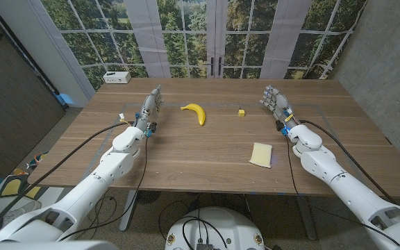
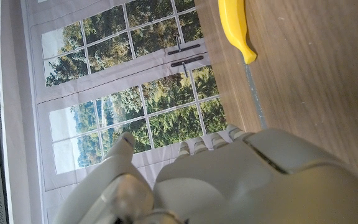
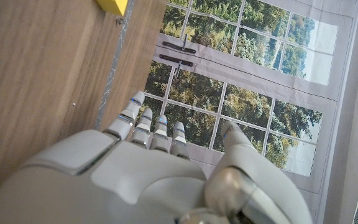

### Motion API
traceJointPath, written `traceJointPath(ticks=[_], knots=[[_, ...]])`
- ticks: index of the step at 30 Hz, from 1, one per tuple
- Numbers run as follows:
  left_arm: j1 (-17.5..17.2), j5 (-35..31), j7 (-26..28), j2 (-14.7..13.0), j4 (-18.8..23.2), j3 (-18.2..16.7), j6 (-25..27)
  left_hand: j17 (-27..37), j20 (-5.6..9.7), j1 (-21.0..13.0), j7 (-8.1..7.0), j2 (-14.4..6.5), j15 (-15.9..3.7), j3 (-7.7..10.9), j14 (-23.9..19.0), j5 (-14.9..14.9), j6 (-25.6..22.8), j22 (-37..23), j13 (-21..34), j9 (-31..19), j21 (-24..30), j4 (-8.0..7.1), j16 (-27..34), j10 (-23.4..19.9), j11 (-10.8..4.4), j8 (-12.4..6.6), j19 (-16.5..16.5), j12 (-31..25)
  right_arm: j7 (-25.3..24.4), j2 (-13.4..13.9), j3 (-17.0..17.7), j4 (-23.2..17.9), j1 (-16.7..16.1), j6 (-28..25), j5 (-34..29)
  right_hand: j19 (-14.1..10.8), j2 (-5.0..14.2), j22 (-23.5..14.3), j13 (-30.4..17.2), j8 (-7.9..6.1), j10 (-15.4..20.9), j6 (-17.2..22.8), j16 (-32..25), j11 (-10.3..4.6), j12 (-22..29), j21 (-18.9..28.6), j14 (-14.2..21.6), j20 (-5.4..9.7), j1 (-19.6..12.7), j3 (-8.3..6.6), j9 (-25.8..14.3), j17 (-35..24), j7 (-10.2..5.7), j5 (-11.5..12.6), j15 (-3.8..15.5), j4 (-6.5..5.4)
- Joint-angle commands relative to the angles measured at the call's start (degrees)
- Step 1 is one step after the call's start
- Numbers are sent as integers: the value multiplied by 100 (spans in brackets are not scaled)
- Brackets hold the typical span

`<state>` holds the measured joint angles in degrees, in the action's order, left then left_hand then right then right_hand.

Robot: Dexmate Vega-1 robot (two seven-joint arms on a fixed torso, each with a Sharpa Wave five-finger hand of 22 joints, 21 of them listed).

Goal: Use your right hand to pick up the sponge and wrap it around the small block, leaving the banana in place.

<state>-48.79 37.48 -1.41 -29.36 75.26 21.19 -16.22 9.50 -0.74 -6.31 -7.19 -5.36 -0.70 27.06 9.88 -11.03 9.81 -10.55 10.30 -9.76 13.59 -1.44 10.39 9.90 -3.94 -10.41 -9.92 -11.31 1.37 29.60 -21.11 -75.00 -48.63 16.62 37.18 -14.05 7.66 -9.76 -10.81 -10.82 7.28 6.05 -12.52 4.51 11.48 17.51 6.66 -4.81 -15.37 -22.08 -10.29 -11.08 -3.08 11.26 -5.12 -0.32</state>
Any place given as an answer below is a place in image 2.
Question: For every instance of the yellow banana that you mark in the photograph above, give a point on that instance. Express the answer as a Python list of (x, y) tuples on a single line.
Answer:
[(233, 25)]

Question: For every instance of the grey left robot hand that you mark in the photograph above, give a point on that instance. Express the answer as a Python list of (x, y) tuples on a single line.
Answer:
[(228, 186)]

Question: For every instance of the printed window backdrop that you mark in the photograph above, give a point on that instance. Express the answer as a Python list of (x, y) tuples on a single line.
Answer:
[(110, 84)]

